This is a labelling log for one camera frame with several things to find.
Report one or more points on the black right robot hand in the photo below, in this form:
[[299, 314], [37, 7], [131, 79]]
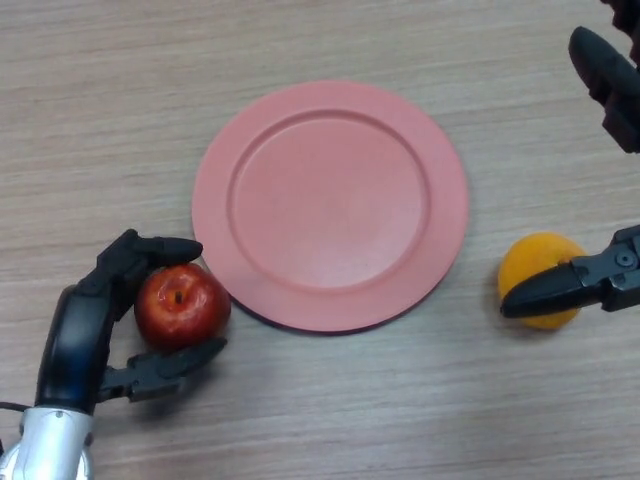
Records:
[[550, 295]]

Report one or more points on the orange round fruit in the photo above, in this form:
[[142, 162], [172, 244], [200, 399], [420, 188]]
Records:
[[535, 255]]

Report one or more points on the pink round plate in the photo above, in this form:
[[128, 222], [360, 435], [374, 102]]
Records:
[[330, 205]]

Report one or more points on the red apple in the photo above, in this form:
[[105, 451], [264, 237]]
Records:
[[180, 307]]

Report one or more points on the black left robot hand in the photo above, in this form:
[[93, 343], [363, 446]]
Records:
[[75, 340]]

